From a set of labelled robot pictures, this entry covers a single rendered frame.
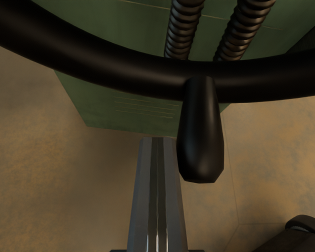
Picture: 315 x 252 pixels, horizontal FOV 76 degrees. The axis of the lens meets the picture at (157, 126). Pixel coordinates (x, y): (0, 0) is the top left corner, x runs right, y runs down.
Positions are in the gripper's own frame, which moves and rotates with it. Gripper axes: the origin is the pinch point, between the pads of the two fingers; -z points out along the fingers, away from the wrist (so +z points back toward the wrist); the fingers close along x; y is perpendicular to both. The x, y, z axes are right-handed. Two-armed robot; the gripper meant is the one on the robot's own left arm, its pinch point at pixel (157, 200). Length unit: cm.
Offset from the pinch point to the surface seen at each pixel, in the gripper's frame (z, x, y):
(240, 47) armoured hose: -12.7, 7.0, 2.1
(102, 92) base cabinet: -41.5, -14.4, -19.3
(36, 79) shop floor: -73, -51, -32
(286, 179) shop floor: -46, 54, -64
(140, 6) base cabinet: -27.8, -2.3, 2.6
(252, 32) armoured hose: -12.3, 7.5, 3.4
